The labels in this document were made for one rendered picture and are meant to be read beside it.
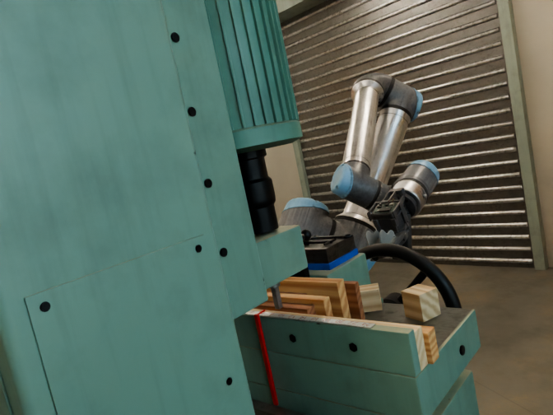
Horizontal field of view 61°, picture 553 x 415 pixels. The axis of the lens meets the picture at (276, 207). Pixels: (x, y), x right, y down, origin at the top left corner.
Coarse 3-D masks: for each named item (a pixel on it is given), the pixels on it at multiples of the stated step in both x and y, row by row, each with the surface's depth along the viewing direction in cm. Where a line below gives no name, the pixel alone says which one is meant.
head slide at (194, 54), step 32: (192, 0) 55; (192, 32) 55; (192, 64) 54; (192, 96) 54; (224, 96) 58; (192, 128) 54; (224, 128) 57; (224, 160) 57; (224, 192) 57; (224, 224) 56; (224, 256) 56; (256, 256) 60; (256, 288) 60
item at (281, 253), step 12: (288, 228) 71; (264, 240) 66; (276, 240) 68; (288, 240) 70; (300, 240) 72; (264, 252) 66; (276, 252) 68; (288, 252) 70; (300, 252) 72; (264, 264) 66; (276, 264) 68; (288, 264) 70; (300, 264) 72; (264, 276) 66; (276, 276) 68; (288, 276) 70
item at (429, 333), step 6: (348, 318) 66; (414, 324) 59; (426, 330) 57; (432, 330) 57; (426, 336) 56; (432, 336) 57; (426, 342) 56; (432, 342) 57; (426, 348) 56; (432, 348) 57; (426, 354) 57; (432, 354) 56; (438, 354) 58; (432, 360) 56
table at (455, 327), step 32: (384, 320) 72; (416, 320) 70; (448, 320) 67; (256, 352) 72; (448, 352) 61; (288, 384) 69; (320, 384) 64; (352, 384) 61; (384, 384) 57; (416, 384) 54; (448, 384) 61
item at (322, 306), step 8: (288, 296) 76; (296, 296) 75; (304, 296) 74; (312, 296) 73; (320, 296) 72; (328, 296) 72; (312, 304) 72; (320, 304) 71; (328, 304) 72; (320, 312) 71; (328, 312) 71
